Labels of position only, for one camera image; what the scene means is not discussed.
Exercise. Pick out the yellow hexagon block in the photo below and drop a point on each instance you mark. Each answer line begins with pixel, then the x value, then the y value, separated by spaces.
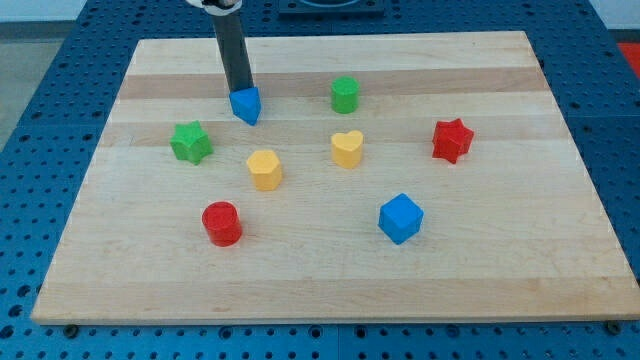
pixel 265 169

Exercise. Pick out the yellow heart block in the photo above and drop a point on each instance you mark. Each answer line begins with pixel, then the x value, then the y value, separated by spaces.
pixel 347 148

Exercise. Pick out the wooden board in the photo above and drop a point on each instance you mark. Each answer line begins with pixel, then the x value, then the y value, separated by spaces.
pixel 513 232

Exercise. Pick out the blue cube block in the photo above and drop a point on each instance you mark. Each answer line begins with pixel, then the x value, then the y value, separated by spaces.
pixel 400 218

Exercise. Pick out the green cylinder block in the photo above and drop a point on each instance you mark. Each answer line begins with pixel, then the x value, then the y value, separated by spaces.
pixel 345 94

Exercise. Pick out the red cylinder block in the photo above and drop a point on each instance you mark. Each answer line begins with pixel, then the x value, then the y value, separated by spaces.
pixel 222 224

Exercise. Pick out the blue triangle block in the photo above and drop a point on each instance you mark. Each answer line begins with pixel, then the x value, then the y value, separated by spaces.
pixel 246 105

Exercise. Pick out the green star block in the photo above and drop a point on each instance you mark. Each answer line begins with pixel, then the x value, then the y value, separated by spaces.
pixel 191 143

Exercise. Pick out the red star block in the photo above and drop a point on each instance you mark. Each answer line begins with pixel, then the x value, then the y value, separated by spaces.
pixel 451 139

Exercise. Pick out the dark cylindrical pusher stick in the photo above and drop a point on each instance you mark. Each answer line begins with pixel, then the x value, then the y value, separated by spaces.
pixel 233 51

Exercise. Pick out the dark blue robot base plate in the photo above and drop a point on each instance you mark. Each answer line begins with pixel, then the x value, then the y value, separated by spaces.
pixel 330 7

